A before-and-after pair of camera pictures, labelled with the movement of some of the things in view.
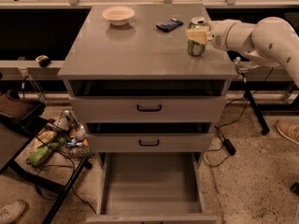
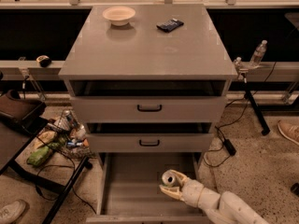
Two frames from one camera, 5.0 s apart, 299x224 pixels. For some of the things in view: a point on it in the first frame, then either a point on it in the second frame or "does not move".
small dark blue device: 169,25 does not move
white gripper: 219,35 to 193,189
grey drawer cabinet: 149,105 does not move
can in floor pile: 72,120 does not move
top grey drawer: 148,100 does not move
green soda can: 194,48 to 168,178
